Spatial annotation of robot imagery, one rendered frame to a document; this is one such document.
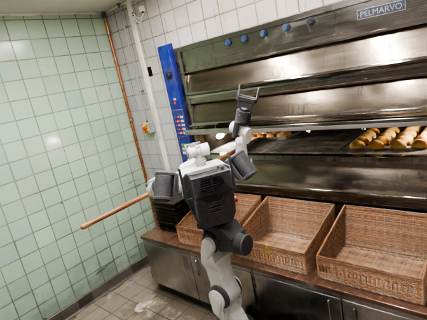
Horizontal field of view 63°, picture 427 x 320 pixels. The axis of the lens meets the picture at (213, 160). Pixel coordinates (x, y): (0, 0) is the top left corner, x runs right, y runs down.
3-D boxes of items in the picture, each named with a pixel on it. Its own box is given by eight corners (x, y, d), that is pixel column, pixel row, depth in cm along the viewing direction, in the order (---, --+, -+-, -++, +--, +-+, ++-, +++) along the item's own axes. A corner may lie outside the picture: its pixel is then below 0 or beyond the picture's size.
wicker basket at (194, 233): (215, 217, 319) (209, 189, 313) (267, 226, 283) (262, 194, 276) (178, 242, 284) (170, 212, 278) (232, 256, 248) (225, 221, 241)
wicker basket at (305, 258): (271, 226, 280) (266, 195, 273) (340, 239, 242) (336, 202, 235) (234, 257, 246) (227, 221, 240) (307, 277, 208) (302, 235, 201)
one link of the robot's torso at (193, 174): (253, 223, 178) (241, 156, 169) (189, 242, 171) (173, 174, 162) (236, 204, 206) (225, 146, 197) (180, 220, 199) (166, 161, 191)
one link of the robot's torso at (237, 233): (256, 249, 187) (250, 219, 183) (242, 261, 178) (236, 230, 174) (216, 240, 206) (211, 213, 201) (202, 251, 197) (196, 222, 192)
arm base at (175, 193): (175, 203, 187) (179, 200, 177) (150, 201, 184) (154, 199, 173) (176, 176, 191) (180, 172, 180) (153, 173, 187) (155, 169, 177)
